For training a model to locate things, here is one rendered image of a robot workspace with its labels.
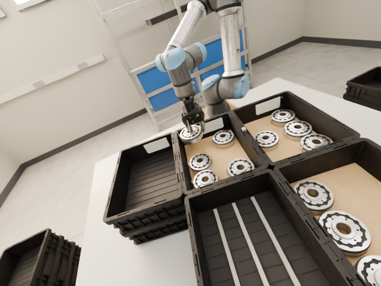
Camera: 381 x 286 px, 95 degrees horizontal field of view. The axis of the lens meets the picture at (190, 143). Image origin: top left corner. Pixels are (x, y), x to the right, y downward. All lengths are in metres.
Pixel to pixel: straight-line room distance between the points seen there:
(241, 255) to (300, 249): 0.15
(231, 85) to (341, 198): 0.64
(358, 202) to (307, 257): 0.23
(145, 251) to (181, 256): 0.16
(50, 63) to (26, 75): 0.38
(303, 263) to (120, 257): 0.67
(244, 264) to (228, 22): 0.93
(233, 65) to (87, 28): 2.62
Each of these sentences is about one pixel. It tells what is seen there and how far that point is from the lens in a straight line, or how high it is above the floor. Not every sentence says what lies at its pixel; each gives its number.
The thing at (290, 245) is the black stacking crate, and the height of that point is 0.83.
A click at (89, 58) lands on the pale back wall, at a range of 3.33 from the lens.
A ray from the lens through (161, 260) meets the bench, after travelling 0.82.
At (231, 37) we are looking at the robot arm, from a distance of 0.97.
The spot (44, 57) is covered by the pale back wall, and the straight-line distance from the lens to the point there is 3.46.
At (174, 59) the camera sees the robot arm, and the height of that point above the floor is 1.27.
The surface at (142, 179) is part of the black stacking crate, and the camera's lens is 0.89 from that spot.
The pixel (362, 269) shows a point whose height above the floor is 0.86.
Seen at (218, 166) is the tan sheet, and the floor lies 0.83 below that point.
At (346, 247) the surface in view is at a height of 0.86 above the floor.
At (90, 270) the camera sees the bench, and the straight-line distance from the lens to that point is 0.99.
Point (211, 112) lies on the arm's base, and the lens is 1.11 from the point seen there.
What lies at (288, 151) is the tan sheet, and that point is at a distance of 0.81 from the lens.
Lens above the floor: 1.41
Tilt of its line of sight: 38 degrees down
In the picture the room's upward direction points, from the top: 22 degrees counter-clockwise
